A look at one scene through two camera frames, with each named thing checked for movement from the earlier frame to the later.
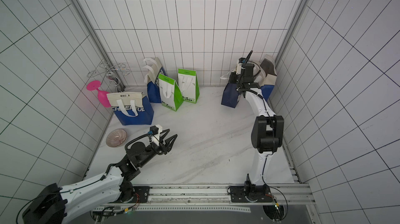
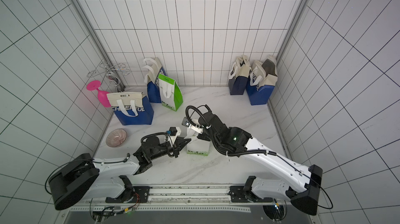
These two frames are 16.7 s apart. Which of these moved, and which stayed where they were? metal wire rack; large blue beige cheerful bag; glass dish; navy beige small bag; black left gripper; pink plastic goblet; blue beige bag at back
Moved: black left gripper; navy beige small bag
Stayed: glass dish; blue beige bag at back; metal wire rack; large blue beige cheerful bag; pink plastic goblet
